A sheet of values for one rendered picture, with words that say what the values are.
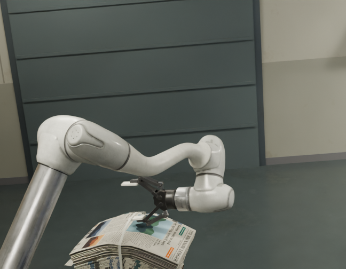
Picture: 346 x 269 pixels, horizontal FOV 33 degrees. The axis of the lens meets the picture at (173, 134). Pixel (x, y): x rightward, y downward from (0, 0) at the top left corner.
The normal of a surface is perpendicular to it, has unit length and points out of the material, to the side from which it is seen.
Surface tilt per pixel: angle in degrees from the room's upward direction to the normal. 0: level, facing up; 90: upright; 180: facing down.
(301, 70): 90
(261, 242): 0
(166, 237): 19
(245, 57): 90
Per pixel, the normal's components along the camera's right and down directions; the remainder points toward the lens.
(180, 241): 0.29, -0.89
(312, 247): -0.08, -0.95
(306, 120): 0.00, 0.29
